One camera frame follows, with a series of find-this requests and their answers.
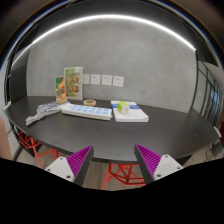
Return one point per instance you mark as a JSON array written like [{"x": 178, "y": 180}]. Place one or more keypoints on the acrylic menu stand food pictures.
[{"x": 73, "y": 83}]

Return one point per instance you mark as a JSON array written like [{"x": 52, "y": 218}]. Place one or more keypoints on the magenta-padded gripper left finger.
[{"x": 66, "y": 165}]

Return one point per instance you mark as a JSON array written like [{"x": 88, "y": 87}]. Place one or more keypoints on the glass partition dark frame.
[{"x": 208, "y": 93}]

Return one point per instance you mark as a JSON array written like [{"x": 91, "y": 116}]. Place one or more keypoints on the curved ceiling light strip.
[{"x": 110, "y": 16}]

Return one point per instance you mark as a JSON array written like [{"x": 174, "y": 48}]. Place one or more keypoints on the white and blue booklet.
[{"x": 133, "y": 115}]

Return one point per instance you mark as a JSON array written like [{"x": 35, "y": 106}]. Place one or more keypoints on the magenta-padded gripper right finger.
[{"x": 162, "y": 165}]

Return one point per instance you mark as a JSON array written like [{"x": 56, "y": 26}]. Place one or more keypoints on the blank white wall plate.
[{"x": 86, "y": 79}]

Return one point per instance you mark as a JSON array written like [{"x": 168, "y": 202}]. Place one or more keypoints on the beige tape roll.
[{"x": 85, "y": 103}]

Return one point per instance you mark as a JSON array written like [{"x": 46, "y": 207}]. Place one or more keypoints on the white wall socket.
[
  {"x": 107, "y": 80},
  {"x": 118, "y": 81},
  {"x": 95, "y": 79}
]

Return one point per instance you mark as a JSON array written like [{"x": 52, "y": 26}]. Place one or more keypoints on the white power strip blue sockets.
[{"x": 86, "y": 111}]

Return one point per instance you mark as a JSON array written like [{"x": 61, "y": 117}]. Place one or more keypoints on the small green sign wooden base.
[{"x": 60, "y": 88}]

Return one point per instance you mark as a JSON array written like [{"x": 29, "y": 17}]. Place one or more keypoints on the white and green charger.
[{"x": 122, "y": 107}]

